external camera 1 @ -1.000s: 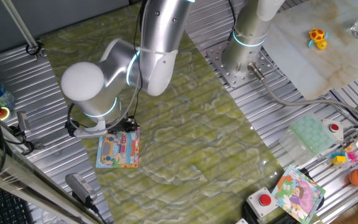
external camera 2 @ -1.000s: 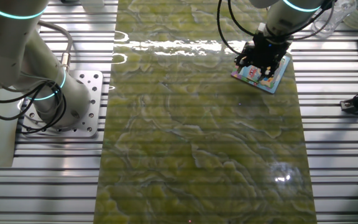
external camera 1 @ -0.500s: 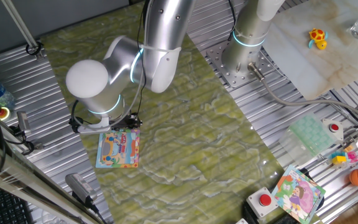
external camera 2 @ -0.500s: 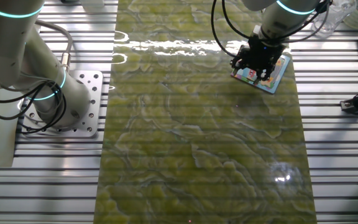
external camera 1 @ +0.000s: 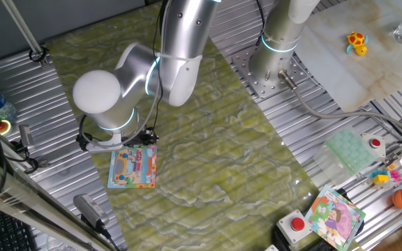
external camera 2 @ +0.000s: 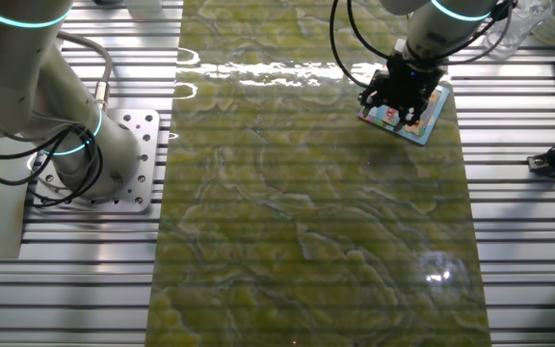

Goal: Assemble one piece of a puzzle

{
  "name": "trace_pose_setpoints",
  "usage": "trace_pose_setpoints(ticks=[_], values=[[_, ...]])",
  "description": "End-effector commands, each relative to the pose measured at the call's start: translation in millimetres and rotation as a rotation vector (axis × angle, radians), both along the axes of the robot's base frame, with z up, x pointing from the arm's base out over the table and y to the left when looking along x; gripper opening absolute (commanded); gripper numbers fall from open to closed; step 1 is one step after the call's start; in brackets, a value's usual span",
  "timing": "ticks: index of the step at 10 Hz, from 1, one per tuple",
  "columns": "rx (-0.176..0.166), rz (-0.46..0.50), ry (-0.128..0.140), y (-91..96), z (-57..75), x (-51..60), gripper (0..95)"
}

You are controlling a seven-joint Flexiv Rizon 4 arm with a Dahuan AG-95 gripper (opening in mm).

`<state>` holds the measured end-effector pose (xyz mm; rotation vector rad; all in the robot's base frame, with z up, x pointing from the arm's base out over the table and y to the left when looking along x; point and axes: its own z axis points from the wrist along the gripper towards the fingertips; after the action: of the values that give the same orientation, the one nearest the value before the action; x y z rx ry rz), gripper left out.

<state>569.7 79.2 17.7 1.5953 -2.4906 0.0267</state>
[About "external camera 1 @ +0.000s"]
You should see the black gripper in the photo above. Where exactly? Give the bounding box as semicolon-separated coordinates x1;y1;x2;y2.
121;127;160;147

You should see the bus picture puzzle board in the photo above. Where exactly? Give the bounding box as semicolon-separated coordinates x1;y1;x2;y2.
107;144;159;190

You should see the green marble pattern mat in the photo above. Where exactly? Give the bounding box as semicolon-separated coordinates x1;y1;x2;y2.
45;1;362;251

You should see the white metal pole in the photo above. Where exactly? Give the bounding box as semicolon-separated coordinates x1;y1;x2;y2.
1;0;50;68

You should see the grey box with red button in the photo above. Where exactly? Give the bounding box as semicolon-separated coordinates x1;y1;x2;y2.
276;208;314;245

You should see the black keyboard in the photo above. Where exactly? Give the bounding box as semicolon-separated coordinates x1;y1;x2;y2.
0;201;38;251

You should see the translucent green ice tray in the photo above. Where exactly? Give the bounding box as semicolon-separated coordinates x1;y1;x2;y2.
312;125;380;186

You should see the white marble slab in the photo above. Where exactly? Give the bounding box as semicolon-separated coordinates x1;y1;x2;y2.
294;0;402;113

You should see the small white red button box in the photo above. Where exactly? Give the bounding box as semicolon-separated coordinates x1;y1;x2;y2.
361;132;387;158

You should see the yellow turtle toy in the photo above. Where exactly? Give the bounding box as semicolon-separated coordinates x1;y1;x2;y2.
346;31;369;57

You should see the colourful building block toy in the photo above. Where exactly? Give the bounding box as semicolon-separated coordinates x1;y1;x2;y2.
368;168;402;189

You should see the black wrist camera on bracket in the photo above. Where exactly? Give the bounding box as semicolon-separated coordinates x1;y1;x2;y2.
75;114;124;153

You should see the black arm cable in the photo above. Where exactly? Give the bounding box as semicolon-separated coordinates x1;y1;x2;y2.
151;0;169;135

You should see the grey camera box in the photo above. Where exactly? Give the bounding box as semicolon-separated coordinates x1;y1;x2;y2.
73;193;121;251

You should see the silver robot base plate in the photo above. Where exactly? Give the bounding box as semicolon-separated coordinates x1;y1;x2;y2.
230;45;313;100

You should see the aluminium frame beam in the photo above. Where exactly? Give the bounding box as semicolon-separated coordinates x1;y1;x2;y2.
0;149;117;251

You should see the black cable loop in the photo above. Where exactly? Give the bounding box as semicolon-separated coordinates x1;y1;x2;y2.
29;46;50;64

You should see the red button with yellow ring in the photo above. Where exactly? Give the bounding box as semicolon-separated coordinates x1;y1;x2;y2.
0;119;13;137

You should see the grey hose with metal connector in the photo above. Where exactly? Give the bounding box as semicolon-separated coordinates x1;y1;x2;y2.
278;69;402;140

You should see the black cable bundle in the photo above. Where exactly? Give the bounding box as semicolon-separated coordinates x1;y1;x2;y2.
255;0;267;47

